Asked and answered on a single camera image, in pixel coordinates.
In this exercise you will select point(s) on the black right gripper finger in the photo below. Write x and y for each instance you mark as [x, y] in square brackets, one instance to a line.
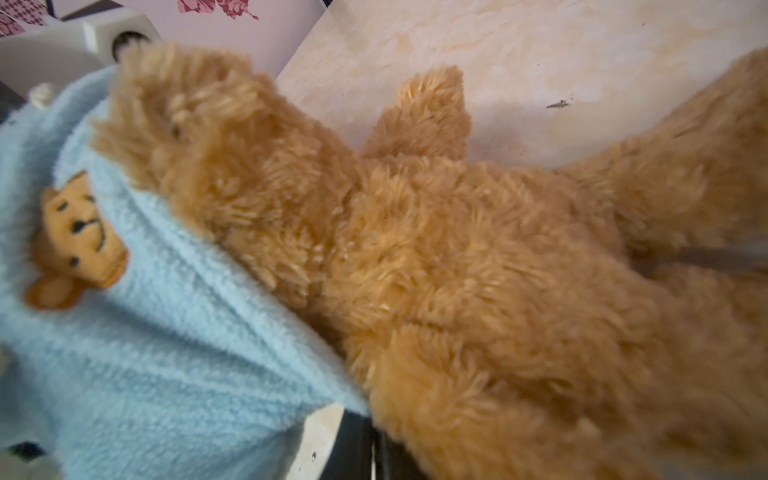
[746, 257]

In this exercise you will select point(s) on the tan plush teddy bear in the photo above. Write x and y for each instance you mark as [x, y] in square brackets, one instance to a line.
[504, 322]

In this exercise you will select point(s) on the light blue fleece hoodie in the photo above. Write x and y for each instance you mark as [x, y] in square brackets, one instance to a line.
[184, 369]

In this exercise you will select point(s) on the black table edge rail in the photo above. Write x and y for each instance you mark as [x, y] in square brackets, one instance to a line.
[363, 452]

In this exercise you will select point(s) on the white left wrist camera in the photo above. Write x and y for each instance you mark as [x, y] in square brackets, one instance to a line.
[62, 52]

